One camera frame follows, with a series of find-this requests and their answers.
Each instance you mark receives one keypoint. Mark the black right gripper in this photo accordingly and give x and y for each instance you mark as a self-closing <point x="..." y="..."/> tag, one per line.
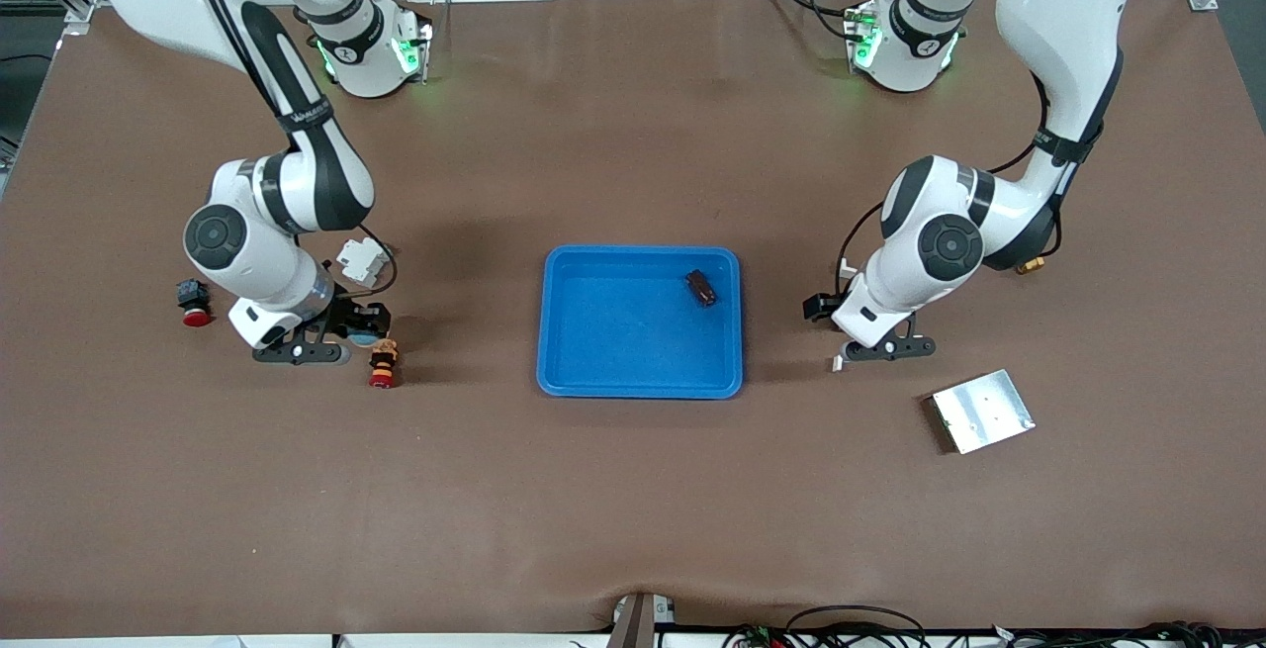
<point x="354" y="316"/>

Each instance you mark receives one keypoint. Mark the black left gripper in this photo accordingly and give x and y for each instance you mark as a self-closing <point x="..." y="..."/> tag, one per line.
<point x="817" y="307"/>

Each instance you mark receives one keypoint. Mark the light blue desk bell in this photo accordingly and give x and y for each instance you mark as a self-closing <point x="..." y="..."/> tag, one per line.
<point x="364" y="340"/>

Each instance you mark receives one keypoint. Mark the dark maroon electrolytic capacitor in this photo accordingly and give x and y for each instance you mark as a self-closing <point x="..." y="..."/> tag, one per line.
<point x="701" y="289"/>

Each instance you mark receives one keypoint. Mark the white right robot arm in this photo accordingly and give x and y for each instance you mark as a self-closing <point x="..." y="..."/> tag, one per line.
<point x="277" y="282"/>

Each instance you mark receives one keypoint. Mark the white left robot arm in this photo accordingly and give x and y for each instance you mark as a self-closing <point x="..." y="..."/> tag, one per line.
<point x="1048" y="5"/>

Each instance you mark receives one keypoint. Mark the blue plastic tray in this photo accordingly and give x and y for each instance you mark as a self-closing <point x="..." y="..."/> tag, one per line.
<point x="633" y="361"/>

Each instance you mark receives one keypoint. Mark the red orange emergency stop button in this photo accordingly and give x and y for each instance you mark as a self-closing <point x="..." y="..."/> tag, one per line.
<point x="383" y="363"/>

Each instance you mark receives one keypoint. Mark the white circuit breaker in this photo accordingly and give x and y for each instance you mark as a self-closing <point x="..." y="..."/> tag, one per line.
<point x="358" y="257"/>

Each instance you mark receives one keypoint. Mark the red mushroom push button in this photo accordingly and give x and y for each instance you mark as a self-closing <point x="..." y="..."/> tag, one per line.
<point x="193" y="294"/>

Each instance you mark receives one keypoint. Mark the silver metal plate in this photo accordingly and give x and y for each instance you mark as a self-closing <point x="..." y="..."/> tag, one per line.
<point x="984" y="411"/>

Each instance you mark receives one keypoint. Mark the brown table mat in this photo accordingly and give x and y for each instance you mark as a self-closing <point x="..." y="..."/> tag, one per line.
<point x="633" y="509"/>

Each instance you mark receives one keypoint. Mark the white curved plastic bracket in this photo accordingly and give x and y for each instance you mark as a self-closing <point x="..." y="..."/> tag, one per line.
<point x="837" y="364"/>

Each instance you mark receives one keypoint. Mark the grey table clamp bracket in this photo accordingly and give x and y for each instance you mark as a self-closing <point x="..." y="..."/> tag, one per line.
<point x="638" y="623"/>

